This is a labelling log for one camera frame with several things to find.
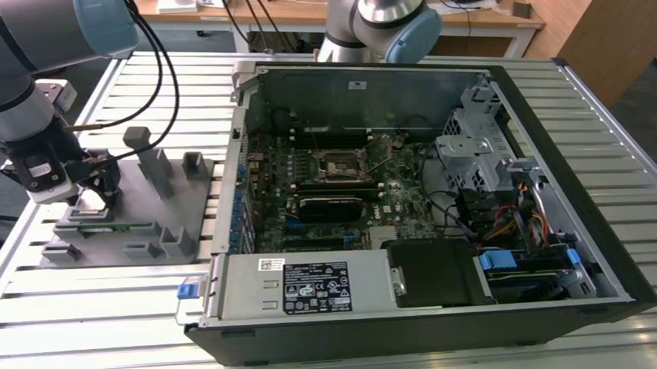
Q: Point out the silver chipset heatsink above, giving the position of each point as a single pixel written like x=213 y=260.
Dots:
x=383 y=235

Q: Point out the small white box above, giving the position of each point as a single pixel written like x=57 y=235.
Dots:
x=212 y=3

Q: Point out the black plastic shroud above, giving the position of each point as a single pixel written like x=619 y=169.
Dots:
x=435 y=273

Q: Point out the grey parts rack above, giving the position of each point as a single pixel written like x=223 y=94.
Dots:
x=153 y=230

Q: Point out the black RAM slot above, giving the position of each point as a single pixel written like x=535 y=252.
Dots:
x=338 y=184
x=304 y=138
x=304 y=135
x=304 y=141
x=304 y=131

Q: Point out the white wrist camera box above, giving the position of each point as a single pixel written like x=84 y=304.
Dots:
x=59 y=96

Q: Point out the coin battery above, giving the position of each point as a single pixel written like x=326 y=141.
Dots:
x=398 y=143

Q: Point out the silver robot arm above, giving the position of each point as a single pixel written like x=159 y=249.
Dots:
x=354 y=27

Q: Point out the silver power supply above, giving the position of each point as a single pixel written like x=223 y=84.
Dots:
x=245 y=284

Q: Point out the wooden desk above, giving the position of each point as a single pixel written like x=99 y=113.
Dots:
x=179 y=18
x=493 y=19

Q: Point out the silver drive cage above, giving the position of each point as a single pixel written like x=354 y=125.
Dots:
x=462 y=148

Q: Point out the green RAM stick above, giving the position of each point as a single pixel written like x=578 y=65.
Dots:
x=120 y=227

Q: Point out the blue plastic drive tab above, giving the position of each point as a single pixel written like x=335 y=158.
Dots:
x=573 y=257

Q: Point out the brown wooden cabinet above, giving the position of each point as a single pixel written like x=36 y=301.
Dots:
x=605 y=46

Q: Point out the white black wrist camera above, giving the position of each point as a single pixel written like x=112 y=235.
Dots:
x=45 y=180

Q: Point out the CPU socket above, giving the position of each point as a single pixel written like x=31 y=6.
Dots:
x=339 y=166

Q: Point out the grey case latch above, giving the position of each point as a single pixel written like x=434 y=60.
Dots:
x=241 y=75

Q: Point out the black graphics card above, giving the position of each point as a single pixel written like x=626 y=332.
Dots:
x=328 y=210

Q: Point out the blue disk carrier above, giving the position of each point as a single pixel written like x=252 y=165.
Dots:
x=497 y=261

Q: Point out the black expansion slot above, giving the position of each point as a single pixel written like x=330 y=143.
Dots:
x=312 y=230
x=312 y=243

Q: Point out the green motherboard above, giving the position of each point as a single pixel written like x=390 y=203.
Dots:
x=404 y=175

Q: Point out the blue case latch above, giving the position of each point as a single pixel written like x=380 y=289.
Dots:
x=185 y=292

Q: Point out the black PC case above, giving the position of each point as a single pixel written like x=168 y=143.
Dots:
x=359 y=342

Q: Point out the small brown box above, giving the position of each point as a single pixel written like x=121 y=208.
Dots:
x=522 y=9

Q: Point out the black hard disk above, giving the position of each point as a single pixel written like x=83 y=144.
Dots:
x=518 y=286

